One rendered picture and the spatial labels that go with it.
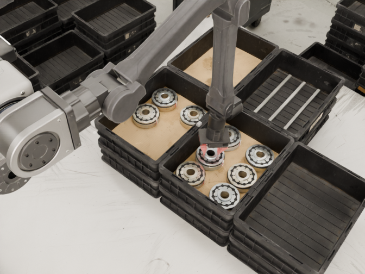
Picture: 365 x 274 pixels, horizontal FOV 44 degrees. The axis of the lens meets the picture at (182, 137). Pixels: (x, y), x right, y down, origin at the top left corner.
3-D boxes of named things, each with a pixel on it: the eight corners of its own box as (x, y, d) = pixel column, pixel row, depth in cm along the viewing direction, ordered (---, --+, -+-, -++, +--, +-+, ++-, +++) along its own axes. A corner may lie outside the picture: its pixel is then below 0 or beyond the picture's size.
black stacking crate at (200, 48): (222, 119, 176) (226, 99, 167) (165, 85, 187) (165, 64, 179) (275, 68, 196) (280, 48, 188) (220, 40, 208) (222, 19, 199)
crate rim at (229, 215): (230, 222, 137) (231, 218, 135) (156, 170, 148) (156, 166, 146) (295, 143, 157) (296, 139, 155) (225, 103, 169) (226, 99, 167)
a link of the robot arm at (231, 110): (206, 93, 139) (227, 107, 136) (230, 76, 145) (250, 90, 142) (202, 119, 148) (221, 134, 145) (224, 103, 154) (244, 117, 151)
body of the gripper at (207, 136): (197, 132, 154) (200, 117, 148) (226, 131, 155) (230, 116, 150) (200, 146, 150) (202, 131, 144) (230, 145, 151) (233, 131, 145)
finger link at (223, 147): (202, 147, 160) (205, 129, 153) (222, 146, 161) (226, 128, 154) (205, 161, 156) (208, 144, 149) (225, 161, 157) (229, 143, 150)
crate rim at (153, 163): (156, 170, 148) (156, 166, 146) (92, 125, 160) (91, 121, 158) (225, 103, 169) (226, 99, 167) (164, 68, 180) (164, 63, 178)
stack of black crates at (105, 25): (111, 95, 275) (104, 37, 240) (81, 72, 288) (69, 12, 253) (158, 66, 294) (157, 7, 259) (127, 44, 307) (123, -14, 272)
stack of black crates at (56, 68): (57, 130, 256) (44, 88, 230) (27, 103, 269) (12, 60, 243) (111, 95, 275) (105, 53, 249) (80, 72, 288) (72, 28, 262)
